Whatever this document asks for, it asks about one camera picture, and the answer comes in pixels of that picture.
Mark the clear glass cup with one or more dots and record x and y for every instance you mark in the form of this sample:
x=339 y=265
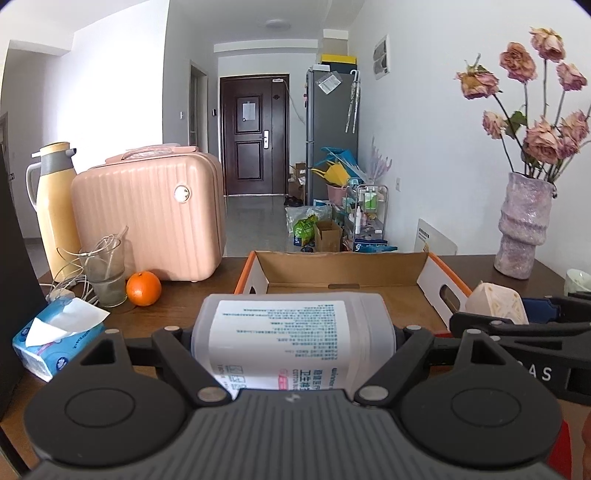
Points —
x=104 y=267

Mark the white board against wall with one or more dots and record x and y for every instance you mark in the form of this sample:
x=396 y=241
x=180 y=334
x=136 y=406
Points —
x=429 y=239

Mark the pink mini suitcase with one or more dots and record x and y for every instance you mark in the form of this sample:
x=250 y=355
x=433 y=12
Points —
x=165 y=201

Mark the grey refrigerator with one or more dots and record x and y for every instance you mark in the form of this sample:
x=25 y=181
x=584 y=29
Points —
x=326 y=114

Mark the dark brown entrance door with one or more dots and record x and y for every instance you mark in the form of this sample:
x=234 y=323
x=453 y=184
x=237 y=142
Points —
x=254 y=134

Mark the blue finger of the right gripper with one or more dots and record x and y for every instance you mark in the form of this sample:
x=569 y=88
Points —
x=541 y=310

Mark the cream cube toy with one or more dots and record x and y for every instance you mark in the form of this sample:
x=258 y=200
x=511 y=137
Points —
x=494 y=300

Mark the black paper bag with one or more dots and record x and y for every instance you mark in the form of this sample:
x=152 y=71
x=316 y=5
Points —
x=21 y=297

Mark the small cardboard box on floor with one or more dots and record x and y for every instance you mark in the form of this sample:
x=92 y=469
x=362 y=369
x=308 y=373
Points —
x=328 y=236

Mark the orange fruit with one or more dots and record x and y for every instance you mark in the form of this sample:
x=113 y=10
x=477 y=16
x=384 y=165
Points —
x=143 y=288

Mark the yellow box on fridge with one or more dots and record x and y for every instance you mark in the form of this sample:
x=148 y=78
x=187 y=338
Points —
x=338 y=59

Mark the dried pink roses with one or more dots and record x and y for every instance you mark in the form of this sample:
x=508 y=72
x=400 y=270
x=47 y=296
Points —
x=540 y=138

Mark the purple textured vase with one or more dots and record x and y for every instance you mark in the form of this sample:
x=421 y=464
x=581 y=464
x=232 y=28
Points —
x=524 y=220

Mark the wire storage rack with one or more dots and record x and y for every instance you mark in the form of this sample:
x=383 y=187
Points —
x=366 y=207

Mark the blue tissue pack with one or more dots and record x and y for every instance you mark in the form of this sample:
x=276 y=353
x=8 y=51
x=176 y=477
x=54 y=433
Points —
x=57 y=334

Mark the white cotton swab container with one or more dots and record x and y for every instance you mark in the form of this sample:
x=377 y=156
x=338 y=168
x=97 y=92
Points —
x=303 y=342

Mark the pale green bowl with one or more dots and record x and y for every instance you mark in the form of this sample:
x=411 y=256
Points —
x=577 y=281

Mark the red cardboard box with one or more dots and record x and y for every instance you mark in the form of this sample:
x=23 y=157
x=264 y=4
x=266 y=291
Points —
x=417 y=288

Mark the yellow thermos jug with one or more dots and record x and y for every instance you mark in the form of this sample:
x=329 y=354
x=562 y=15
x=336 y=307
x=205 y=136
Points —
x=48 y=185

